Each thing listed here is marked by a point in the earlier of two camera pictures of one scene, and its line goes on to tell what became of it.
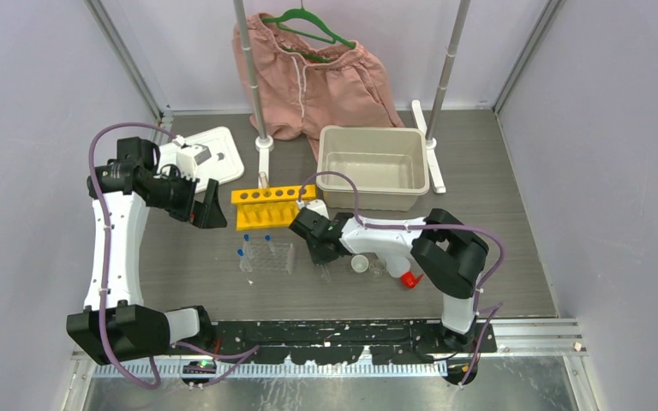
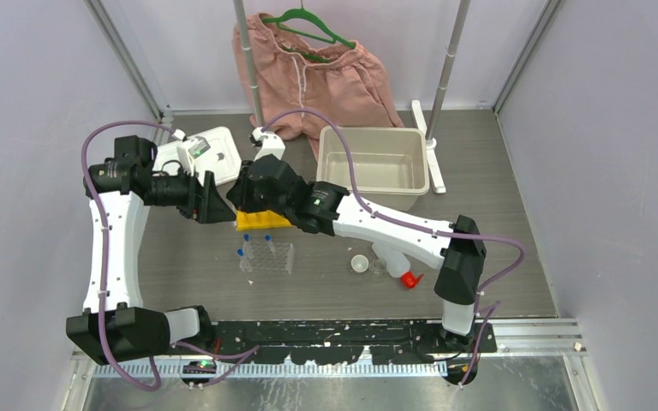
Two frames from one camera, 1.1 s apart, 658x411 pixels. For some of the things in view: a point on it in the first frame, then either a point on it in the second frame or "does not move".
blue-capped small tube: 269,243 does not move
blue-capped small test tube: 241,253 does not move
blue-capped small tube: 246,246 does not move
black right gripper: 320,259 to 241,193
